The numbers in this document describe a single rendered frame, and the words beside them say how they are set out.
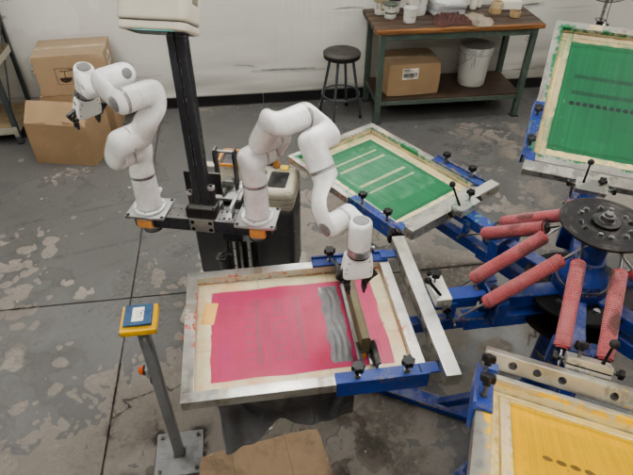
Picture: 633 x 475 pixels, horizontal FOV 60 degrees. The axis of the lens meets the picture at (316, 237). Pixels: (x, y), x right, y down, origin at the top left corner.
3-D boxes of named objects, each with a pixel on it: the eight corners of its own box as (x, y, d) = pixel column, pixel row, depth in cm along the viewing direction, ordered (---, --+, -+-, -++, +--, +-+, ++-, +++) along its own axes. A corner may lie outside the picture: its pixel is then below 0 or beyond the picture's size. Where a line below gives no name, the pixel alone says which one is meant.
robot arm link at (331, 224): (323, 165, 176) (347, 223, 180) (294, 180, 169) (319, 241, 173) (339, 161, 169) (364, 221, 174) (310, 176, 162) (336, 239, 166)
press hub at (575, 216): (492, 476, 250) (585, 256, 164) (462, 403, 279) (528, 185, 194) (571, 465, 254) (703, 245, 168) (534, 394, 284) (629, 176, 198)
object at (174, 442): (154, 479, 248) (102, 343, 187) (157, 434, 265) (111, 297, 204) (202, 472, 251) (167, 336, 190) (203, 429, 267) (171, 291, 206)
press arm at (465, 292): (430, 311, 195) (431, 301, 192) (425, 299, 200) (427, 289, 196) (476, 306, 197) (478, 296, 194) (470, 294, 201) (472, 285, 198)
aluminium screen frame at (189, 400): (182, 411, 168) (179, 403, 165) (188, 280, 212) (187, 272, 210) (428, 381, 177) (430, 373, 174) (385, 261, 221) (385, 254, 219)
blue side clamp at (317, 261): (312, 277, 215) (312, 264, 211) (311, 269, 219) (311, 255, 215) (386, 270, 219) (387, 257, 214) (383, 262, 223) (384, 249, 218)
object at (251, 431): (230, 456, 201) (217, 388, 174) (229, 448, 204) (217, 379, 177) (351, 440, 206) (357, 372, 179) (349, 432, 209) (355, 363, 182)
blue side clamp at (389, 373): (336, 397, 173) (336, 384, 169) (333, 384, 177) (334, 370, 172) (427, 386, 176) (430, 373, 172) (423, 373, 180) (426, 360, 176)
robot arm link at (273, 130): (255, 96, 166) (300, 78, 177) (226, 161, 198) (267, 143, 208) (283, 132, 165) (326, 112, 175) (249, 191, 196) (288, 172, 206)
